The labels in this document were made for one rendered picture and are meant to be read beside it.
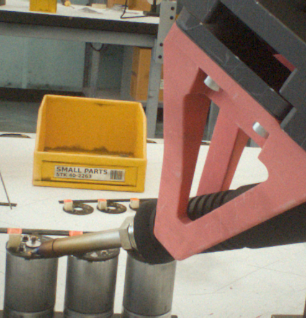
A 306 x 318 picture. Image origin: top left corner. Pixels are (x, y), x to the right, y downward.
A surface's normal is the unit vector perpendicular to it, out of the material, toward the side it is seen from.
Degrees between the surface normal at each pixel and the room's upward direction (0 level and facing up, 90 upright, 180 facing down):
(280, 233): 113
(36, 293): 90
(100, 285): 90
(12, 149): 0
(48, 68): 90
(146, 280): 90
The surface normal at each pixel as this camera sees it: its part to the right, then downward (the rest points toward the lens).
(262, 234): -0.44, 0.56
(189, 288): 0.10, -0.96
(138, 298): -0.36, 0.22
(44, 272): 0.55, 0.27
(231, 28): 0.47, -0.72
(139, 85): 0.26, 0.28
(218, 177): -0.58, 0.11
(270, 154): -0.74, 0.40
